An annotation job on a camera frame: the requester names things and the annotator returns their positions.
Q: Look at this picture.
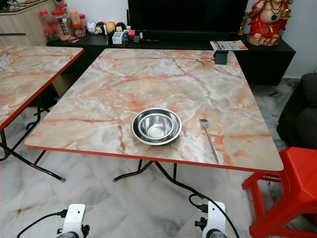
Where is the jar with brown snacks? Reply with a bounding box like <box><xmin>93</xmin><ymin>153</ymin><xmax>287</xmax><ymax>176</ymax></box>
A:
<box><xmin>73</xmin><ymin>24</ymin><xmax>85</xmax><ymax>38</ymax></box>

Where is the red plastic stool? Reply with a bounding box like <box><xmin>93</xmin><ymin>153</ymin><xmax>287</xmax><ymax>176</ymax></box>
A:
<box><xmin>242</xmin><ymin>147</ymin><xmax>317</xmax><ymax>238</ymax></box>

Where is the small white box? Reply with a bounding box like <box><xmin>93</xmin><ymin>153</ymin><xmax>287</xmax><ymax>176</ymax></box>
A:
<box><xmin>112</xmin><ymin>32</ymin><xmax>124</xmax><ymax>45</ymax></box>

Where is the printed paper magazine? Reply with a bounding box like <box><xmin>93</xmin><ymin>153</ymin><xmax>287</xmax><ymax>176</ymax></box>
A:
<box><xmin>210</xmin><ymin>40</ymin><xmax>249</xmax><ymax>52</ymax></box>

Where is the tall large jar red lid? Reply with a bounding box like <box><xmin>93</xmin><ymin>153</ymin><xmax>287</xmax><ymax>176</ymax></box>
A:
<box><xmin>52</xmin><ymin>3</ymin><xmax>73</xmax><ymax>40</ymax></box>

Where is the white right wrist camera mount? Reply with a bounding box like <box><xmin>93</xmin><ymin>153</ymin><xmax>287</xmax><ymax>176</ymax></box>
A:
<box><xmin>206</xmin><ymin>200</ymin><xmax>227</xmax><ymax>238</ymax></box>

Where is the black sofa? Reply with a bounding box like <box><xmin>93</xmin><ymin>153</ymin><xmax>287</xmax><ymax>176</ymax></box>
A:
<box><xmin>276</xmin><ymin>73</ymin><xmax>317</xmax><ymax>149</ymax></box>

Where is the red laughing Buddha statue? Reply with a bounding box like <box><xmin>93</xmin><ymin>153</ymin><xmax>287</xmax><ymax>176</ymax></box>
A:
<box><xmin>248</xmin><ymin>0</ymin><xmax>295</xmax><ymax>48</ymax></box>

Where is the marble-pattern folding table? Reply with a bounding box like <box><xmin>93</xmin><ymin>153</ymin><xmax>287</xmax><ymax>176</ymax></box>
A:
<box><xmin>0</xmin><ymin>46</ymin><xmax>84</xmax><ymax>181</ymax></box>
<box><xmin>24</xmin><ymin>48</ymin><xmax>284</xmax><ymax>201</ymax></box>

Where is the small squat jar red lid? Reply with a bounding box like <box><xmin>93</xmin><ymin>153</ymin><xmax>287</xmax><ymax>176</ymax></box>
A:
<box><xmin>45</xmin><ymin>28</ymin><xmax>57</xmax><ymax>42</ymax></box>

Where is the slim clear jar red lid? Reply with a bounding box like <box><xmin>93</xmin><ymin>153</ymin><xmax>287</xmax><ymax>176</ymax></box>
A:
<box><xmin>40</xmin><ymin>10</ymin><xmax>49</xmax><ymax>30</ymax></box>

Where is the gold figurine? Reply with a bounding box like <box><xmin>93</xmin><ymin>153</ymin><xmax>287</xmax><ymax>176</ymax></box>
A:
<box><xmin>240</xmin><ymin>11</ymin><xmax>249</xmax><ymax>34</ymax></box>

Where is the silver metal fork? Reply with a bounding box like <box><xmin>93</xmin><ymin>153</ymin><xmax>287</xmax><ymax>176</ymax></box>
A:
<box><xmin>200</xmin><ymin>119</ymin><xmax>221</xmax><ymax>165</ymax></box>

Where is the jar with orange snacks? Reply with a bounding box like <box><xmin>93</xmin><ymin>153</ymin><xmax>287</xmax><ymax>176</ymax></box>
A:
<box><xmin>69</xmin><ymin>10</ymin><xmax>80</xmax><ymax>26</ymax></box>

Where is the light wooden sideboard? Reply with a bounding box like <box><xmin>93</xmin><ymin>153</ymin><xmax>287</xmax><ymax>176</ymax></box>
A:
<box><xmin>0</xmin><ymin>1</ymin><xmax>55</xmax><ymax>49</ymax></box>

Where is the black flat television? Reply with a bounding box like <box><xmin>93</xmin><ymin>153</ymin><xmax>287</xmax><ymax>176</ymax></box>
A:
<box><xmin>127</xmin><ymin>0</ymin><xmax>248</xmax><ymax>34</ymax></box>

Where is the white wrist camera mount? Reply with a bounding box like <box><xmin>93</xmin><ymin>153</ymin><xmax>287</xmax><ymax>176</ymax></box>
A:
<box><xmin>206</xmin><ymin>200</ymin><xmax>227</xmax><ymax>238</ymax></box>
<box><xmin>63</xmin><ymin>204</ymin><xmax>87</xmax><ymax>238</ymax></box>

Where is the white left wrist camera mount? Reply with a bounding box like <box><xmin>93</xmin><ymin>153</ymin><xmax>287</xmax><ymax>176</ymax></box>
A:
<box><xmin>63</xmin><ymin>204</ymin><xmax>87</xmax><ymax>238</ymax></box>

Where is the stainless steel bowl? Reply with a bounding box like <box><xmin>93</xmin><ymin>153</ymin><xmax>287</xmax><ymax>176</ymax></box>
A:
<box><xmin>131</xmin><ymin>108</ymin><xmax>183</xmax><ymax>146</ymax></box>

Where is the small black clamp box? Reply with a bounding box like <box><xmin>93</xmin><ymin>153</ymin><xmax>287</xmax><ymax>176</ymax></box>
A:
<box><xmin>214</xmin><ymin>51</ymin><xmax>231</xmax><ymax>65</ymax></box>

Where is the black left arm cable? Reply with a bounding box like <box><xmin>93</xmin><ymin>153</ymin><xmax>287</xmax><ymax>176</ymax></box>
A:
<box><xmin>16</xmin><ymin>210</ymin><xmax>70</xmax><ymax>238</ymax></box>

